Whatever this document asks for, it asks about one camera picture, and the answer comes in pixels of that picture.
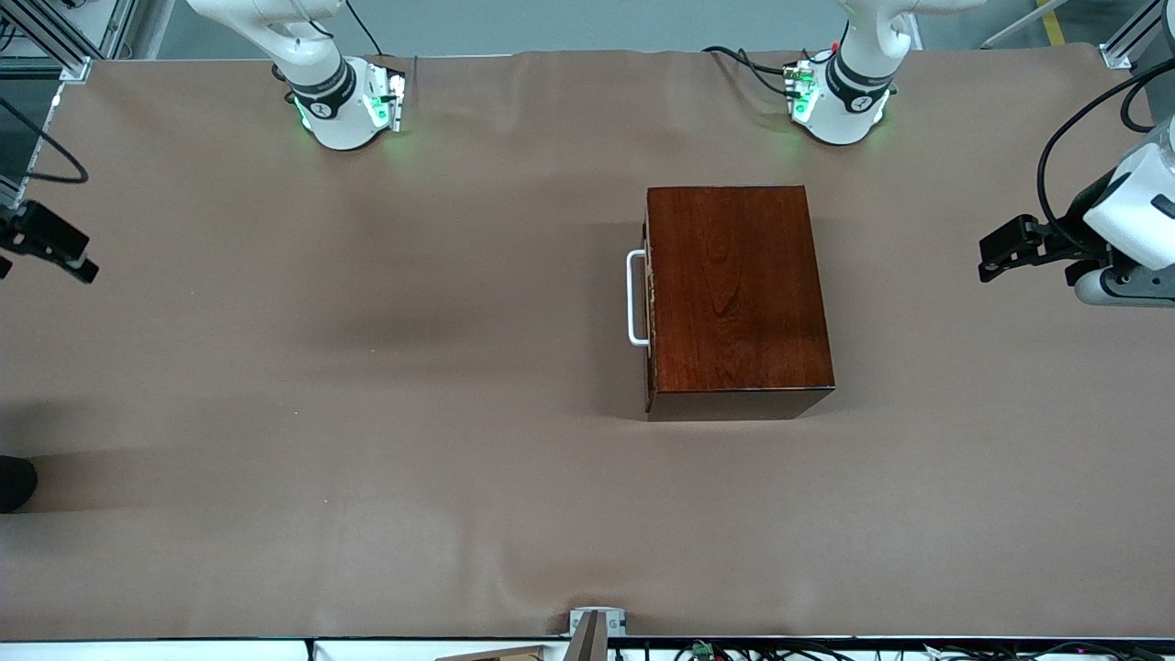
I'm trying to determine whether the white metal drawer handle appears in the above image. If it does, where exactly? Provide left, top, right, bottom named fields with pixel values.
left=626, top=250, right=652, bottom=348

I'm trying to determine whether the wooden drawer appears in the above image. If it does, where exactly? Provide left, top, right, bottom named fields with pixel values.
left=642, top=188, right=658, bottom=419

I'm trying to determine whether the dark wooden drawer cabinet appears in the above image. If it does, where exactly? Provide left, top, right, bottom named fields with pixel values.
left=643, top=185, right=836, bottom=423

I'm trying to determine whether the brown table mat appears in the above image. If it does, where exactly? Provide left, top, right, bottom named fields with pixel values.
left=0, top=50, right=1175, bottom=642

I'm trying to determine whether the black cable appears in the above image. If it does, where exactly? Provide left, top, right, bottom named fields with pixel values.
left=1036, top=57, right=1175, bottom=241
left=1118, top=78, right=1159, bottom=135
left=0, top=95, right=90, bottom=185
left=701, top=45, right=801, bottom=98
left=342, top=0, right=385, bottom=58

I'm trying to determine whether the aluminium frame profile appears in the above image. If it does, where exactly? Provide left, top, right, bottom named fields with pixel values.
left=0, top=0, right=140, bottom=84
left=1100, top=0, right=1175, bottom=73

